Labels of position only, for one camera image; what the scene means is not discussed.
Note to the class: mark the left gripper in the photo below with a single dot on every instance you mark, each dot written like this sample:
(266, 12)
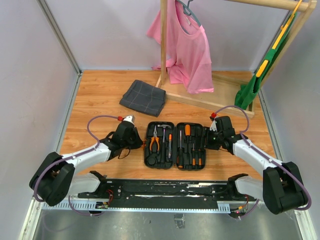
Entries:
(138, 141)

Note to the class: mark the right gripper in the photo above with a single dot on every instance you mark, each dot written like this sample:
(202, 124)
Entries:
(207, 144)

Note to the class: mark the orange handled pliers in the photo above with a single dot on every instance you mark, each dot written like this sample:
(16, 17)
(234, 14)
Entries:
(154, 145)

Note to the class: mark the orange black screwdriver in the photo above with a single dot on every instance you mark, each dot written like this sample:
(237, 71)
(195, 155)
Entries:
(187, 132)

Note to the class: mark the black plastic tool case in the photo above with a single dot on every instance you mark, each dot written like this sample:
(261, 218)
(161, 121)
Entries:
(153, 159)

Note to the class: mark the claw hammer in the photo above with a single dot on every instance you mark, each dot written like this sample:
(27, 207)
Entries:
(163, 146)

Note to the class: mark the black handled nut driver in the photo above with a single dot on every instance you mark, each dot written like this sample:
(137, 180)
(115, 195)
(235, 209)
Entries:
(180, 157)

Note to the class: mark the orange utility knife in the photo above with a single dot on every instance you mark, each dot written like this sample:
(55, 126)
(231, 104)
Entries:
(170, 146)

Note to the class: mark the small black screwdriver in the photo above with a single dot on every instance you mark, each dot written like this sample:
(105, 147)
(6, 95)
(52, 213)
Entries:
(199, 153)
(193, 155)

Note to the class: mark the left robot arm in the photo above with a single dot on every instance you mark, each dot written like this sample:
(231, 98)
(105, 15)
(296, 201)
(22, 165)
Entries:
(57, 177)

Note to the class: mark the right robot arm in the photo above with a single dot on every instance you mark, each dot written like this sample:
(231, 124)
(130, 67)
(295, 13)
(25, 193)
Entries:
(281, 188)

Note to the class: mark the grey folded cloth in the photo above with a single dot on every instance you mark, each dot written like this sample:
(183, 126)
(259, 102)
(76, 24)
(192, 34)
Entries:
(144, 98)

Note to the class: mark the green garment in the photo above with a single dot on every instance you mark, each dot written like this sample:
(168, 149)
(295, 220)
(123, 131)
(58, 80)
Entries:
(248, 92)

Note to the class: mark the wooden clothes rack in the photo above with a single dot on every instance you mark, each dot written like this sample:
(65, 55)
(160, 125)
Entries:
(228, 83)

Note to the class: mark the pink t-shirt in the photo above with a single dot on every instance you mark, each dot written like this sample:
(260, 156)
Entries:
(187, 48)

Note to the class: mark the yellow clothes hanger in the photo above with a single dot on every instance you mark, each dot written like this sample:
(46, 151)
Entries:
(276, 45)

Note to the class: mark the teal clothes hanger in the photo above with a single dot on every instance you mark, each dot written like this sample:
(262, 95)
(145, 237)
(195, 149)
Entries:
(191, 15)

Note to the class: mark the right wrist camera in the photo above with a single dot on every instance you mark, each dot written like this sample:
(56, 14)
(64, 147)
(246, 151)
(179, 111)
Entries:
(213, 126)

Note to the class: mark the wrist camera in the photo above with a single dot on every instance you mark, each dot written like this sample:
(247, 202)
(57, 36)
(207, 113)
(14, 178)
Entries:
(213, 126)
(130, 119)

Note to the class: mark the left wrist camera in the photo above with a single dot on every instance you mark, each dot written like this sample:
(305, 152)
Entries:
(130, 119)

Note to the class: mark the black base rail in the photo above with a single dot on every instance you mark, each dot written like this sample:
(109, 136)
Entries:
(168, 195)

